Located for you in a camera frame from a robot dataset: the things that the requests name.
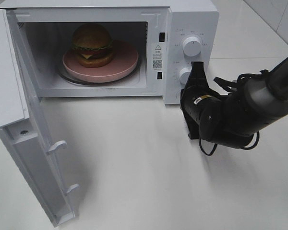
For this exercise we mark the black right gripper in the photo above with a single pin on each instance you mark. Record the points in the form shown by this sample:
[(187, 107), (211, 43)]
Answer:
[(200, 105)]

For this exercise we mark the pink round plate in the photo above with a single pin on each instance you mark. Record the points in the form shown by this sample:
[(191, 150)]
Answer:
[(124, 62)]

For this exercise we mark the burger with lettuce and cheese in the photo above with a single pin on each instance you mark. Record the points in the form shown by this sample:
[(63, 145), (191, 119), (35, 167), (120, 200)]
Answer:
[(92, 45)]

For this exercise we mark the white microwave door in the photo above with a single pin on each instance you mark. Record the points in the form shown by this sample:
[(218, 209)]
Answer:
[(23, 128)]

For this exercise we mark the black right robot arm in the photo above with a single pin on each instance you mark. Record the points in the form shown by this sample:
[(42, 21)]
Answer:
[(235, 119)]

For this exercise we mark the upper white power knob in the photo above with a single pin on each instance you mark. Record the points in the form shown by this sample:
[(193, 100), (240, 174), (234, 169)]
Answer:
[(192, 45)]

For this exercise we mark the white microwave oven body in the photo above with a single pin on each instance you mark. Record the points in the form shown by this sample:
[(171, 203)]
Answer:
[(34, 35)]

